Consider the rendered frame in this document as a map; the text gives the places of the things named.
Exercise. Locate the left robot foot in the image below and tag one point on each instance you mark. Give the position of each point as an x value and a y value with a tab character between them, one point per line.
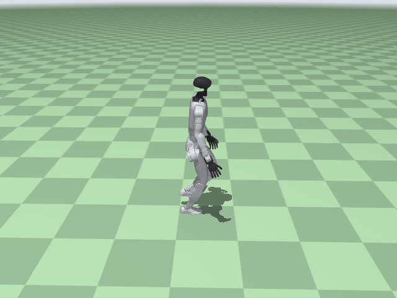
184	193

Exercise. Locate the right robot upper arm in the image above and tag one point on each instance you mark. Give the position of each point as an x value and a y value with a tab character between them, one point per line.
198	119

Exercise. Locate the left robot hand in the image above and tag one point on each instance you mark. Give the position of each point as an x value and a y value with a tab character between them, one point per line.
212	140

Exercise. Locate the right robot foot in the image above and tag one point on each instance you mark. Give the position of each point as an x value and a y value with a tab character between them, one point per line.
192	210

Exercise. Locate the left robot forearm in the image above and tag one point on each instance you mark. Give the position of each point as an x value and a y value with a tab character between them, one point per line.
205	131

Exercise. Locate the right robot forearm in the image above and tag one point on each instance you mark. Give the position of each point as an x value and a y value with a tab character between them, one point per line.
203	148

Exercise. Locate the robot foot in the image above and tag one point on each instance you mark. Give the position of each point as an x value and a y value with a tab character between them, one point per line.
192	210
184	193

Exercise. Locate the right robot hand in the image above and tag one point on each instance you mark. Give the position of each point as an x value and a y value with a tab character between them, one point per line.
213	167

